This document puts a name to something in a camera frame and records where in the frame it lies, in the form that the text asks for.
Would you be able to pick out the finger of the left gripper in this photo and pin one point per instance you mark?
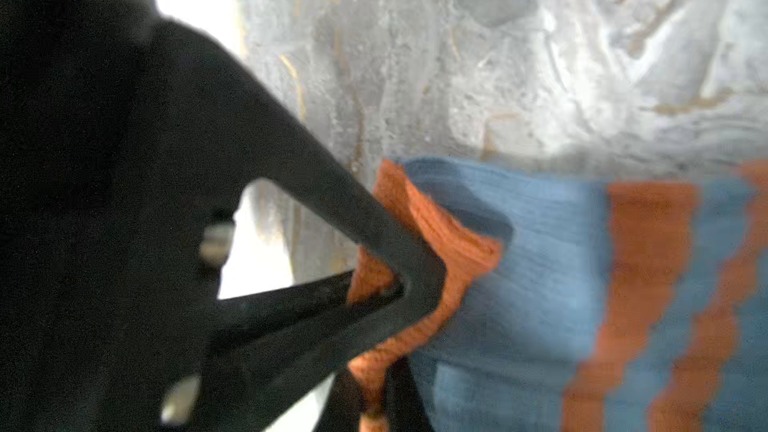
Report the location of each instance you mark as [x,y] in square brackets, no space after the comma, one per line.
[343,406]

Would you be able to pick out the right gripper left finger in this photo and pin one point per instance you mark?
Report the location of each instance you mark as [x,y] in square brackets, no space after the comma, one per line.
[126,143]

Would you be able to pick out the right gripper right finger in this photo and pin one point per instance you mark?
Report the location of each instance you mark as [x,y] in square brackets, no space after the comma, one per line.
[402,402]

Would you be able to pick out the blue orange striped sock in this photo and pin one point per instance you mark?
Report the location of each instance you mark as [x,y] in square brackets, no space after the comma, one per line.
[582,305]

